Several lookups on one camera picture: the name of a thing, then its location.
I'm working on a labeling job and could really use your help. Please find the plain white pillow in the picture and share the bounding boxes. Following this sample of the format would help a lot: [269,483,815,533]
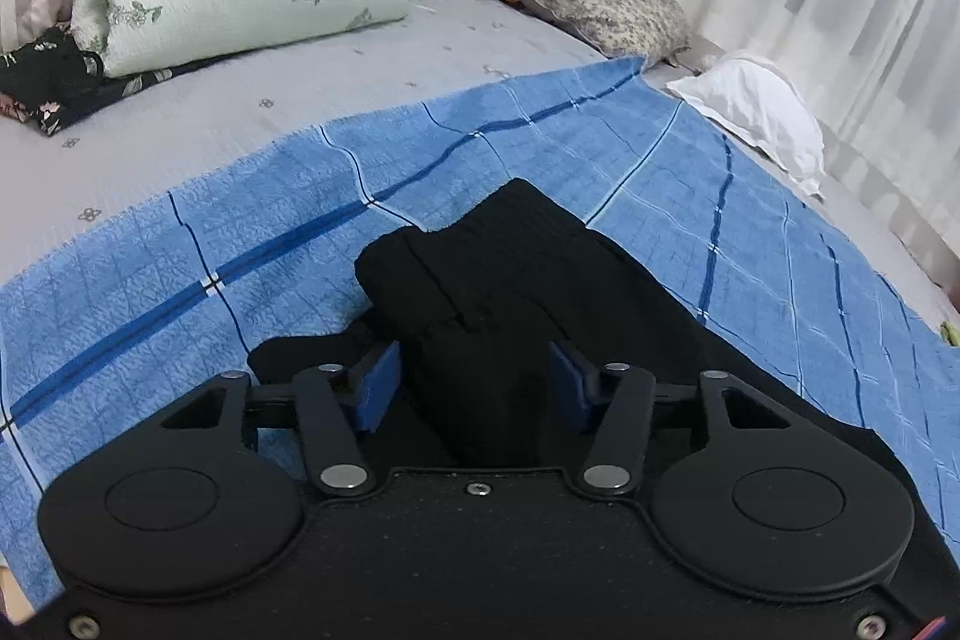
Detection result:
[666,51,827,200]

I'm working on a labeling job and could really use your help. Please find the grey floral pillow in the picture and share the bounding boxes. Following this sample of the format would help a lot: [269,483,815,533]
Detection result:
[487,0,692,61]

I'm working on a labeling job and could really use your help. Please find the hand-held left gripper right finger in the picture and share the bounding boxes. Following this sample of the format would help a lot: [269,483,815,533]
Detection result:
[548,340,790,500]

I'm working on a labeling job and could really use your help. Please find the blue plaid blanket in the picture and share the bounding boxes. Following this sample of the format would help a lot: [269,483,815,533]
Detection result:
[0,56,960,615]

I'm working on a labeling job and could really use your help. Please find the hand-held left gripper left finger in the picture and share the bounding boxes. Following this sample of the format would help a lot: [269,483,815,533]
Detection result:
[161,340,403,500]

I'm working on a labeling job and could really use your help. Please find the black pants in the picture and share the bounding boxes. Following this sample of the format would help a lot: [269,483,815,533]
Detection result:
[247,177,946,573]

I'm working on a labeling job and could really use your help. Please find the grey bed sheet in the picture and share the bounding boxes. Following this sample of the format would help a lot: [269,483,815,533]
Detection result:
[0,0,960,330]

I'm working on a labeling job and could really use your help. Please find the black floral garment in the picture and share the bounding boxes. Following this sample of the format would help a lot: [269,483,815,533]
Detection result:
[0,26,220,137]

